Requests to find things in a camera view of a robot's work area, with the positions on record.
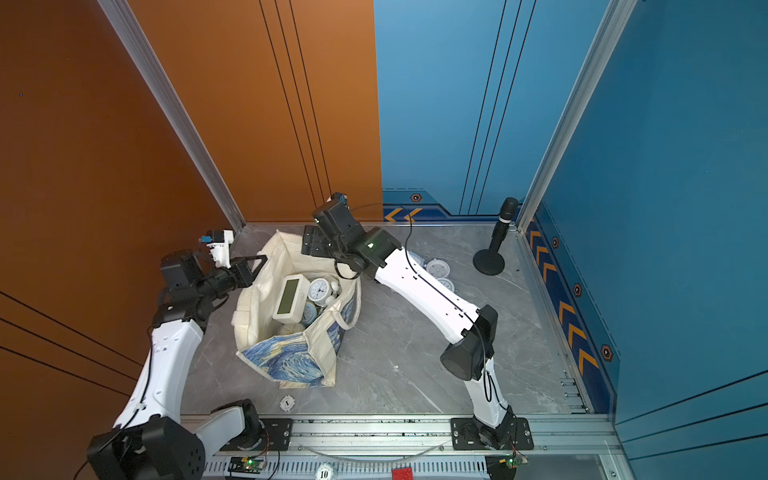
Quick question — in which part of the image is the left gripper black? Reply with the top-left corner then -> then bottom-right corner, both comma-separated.
197,254 -> 266,304

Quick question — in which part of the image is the white twin-bell alarm clock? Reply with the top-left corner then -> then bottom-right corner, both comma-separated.
307,277 -> 341,308

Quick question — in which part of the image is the yellow blue twin-bell clock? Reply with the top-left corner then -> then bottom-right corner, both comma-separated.
301,301 -> 319,327

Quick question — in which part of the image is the large white digital clock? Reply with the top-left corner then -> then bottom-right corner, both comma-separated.
272,273 -> 310,324

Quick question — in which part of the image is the cream round alarm clock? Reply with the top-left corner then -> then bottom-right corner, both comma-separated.
277,323 -> 306,336

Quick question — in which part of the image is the cream canvas bag starry print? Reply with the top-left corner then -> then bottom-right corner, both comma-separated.
231,231 -> 362,388

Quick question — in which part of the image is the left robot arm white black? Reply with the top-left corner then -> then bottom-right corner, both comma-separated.
86,250 -> 268,479

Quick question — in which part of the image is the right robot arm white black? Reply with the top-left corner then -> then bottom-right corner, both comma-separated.
302,193 -> 517,450

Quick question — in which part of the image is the light blue square alarm clock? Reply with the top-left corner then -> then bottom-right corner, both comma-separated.
408,251 -> 425,267

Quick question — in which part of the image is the pink round alarm clock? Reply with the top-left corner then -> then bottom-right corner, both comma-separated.
425,258 -> 451,278

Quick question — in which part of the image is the white round alarm clock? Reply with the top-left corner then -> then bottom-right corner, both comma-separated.
438,278 -> 455,292

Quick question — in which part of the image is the white round marker left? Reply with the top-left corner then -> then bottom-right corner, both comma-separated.
279,395 -> 296,412

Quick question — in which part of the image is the black microphone on stand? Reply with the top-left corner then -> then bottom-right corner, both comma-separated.
473,197 -> 520,276

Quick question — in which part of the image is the green circuit board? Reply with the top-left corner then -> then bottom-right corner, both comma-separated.
227,457 -> 267,476

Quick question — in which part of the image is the white round number tag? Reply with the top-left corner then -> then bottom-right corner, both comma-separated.
315,463 -> 336,480

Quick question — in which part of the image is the red block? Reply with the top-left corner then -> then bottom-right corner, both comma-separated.
391,467 -> 414,480

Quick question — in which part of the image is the right circuit board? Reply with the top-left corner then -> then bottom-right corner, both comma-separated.
504,451 -> 529,469

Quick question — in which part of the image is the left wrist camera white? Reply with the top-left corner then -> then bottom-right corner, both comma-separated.
200,230 -> 234,268

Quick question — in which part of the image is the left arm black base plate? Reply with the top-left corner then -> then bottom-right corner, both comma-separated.
220,418 -> 294,453

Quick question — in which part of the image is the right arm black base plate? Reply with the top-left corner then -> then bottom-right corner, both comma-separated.
450,416 -> 535,451

